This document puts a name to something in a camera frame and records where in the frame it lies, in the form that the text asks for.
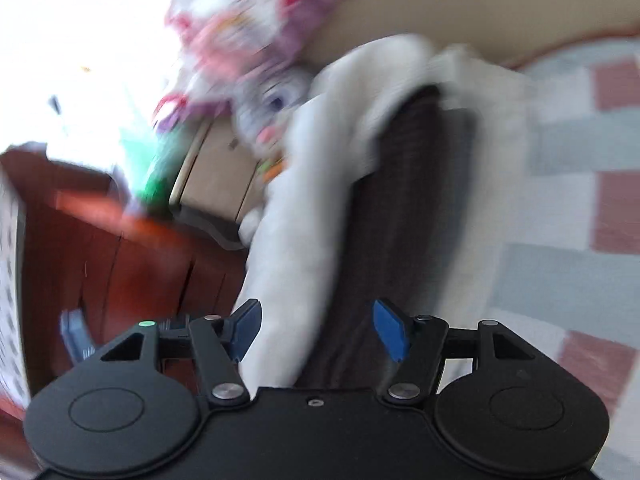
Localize red-brown wooden dresser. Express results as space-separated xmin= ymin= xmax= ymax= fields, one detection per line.
xmin=0 ymin=150 xmax=251 ymax=461

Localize quilt with purple ruffle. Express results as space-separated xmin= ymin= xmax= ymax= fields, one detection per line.
xmin=165 ymin=0 xmax=381 ymax=116

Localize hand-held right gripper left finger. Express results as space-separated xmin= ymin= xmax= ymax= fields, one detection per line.
xmin=100 ymin=298 xmax=263 ymax=407

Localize beige drawer cabinet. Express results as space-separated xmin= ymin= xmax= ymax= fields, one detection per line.
xmin=169 ymin=115 xmax=288 ymax=251

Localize beige bed frame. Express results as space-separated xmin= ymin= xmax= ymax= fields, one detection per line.
xmin=305 ymin=0 xmax=640 ymax=71

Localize grey bunny plush toy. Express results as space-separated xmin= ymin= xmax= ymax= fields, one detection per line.
xmin=232 ymin=65 xmax=316 ymax=243

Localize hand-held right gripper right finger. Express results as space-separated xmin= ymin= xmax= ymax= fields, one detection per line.
xmin=372 ymin=299 xmax=538 ymax=402

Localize green object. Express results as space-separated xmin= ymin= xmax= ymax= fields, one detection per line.
xmin=120 ymin=125 xmax=178 ymax=208

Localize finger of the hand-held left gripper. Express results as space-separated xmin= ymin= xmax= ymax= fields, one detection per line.
xmin=60 ymin=308 xmax=97 ymax=362

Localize cream monster patch cardigan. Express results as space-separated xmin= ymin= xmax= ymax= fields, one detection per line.
xmin=240 ymin=35 xmax=446 ymax=391

